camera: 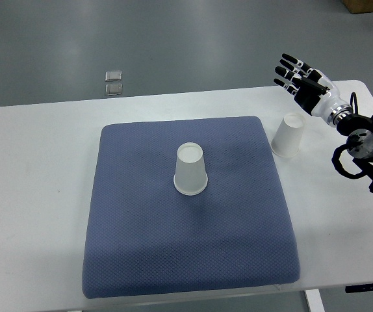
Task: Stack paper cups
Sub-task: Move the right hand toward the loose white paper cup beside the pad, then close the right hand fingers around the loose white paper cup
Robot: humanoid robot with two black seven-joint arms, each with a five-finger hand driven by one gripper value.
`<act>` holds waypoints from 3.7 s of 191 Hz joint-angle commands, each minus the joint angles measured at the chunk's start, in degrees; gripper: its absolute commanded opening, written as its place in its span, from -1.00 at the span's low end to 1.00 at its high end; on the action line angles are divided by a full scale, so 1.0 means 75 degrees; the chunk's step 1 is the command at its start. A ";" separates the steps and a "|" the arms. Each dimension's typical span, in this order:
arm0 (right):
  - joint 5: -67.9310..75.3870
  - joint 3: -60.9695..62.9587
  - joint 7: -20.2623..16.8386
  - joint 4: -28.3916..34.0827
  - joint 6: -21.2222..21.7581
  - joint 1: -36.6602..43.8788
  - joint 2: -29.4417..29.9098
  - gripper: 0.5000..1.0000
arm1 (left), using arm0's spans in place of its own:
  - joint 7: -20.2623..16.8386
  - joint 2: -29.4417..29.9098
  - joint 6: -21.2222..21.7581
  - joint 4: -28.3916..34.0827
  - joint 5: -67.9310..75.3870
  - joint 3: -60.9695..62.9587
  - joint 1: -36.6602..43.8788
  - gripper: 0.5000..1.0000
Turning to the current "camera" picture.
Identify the black table control panel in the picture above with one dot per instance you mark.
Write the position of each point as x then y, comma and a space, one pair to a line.
359, 288

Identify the brown cardboard box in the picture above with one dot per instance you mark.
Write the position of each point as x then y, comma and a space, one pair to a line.
358, 6

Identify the metal floor plate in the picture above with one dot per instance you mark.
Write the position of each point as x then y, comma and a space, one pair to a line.
113, 75
113, 89

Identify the blue mesh cushion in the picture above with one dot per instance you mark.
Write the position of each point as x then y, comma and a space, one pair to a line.
145, 237

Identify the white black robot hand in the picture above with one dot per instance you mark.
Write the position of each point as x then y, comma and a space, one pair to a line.
312, 90

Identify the white table leg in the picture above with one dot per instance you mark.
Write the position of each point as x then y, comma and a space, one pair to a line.
314, 300

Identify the lower metal floor plate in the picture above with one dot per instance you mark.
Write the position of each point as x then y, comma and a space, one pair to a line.
113, 89

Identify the upper metal floor plate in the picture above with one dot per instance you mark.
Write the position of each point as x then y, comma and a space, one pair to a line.
113, 75

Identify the white paper cup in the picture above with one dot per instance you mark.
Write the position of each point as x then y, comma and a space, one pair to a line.
190, 176
286, 141

